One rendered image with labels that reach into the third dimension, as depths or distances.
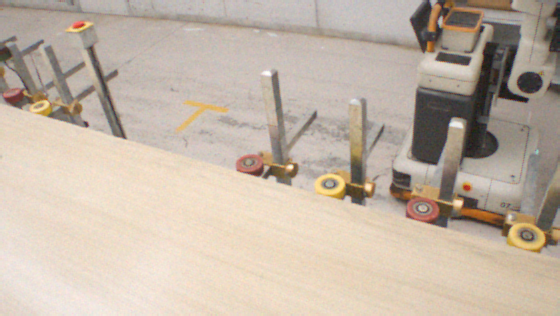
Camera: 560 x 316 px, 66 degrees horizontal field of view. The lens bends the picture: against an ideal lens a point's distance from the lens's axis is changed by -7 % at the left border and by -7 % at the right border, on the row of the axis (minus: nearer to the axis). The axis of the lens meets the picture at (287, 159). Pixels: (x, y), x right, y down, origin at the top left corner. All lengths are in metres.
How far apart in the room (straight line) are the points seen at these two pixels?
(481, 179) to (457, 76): 0.53
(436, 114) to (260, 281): 1.30
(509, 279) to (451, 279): 0.12
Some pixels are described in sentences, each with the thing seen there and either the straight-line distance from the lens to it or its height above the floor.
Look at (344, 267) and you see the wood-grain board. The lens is 1.03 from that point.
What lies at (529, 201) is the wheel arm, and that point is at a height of 0.84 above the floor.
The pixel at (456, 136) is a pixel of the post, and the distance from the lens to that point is 1.11.
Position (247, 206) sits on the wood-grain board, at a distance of 1.19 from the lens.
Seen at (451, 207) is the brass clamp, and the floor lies 0.86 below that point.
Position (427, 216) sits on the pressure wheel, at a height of 0.91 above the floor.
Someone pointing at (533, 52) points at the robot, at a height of 0.86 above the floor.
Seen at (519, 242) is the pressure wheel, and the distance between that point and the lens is 1.13.
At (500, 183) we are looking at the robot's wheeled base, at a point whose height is 0.28.
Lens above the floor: 1.72
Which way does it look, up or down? 38 degrees down
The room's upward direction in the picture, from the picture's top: 7 degrees counter-clockwise
